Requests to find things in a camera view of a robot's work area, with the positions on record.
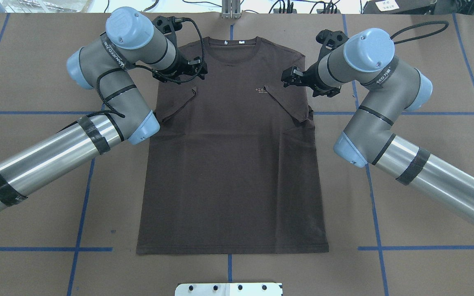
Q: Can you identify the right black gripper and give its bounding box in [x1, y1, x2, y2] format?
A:
[281, 65, 341, 97]

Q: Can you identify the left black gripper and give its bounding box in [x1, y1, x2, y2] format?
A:
[152, 52, 207, 84]

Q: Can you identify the brown t-shirt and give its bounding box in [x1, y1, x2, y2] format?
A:
[136, 37, 329, 255]

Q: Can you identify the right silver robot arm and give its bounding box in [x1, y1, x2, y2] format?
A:
[281, 28, 474, 225]

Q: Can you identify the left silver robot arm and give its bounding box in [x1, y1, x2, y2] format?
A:
[0, 6, 207, 212]

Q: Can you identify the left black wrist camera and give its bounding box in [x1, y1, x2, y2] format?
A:
[152, 16, 183, 35]

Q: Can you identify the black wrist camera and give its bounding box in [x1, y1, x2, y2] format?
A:
[315, 29, 349, 51]
[152, 16, 183, 35]

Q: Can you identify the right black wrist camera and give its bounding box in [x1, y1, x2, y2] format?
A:
[315, 29, 349, 51]

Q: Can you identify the aluminium frame post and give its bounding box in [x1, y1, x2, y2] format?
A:
[221, 0, 242, 19]

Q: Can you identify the left black camera cable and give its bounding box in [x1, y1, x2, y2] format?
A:
[95, 17, 206, 119]

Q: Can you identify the black camera cable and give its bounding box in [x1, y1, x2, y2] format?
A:
[390, 21, 450, 45]
[95, 17, 206, 119]

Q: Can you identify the right black camera cable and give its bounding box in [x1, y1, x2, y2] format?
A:
[390, 21, 450, 45]

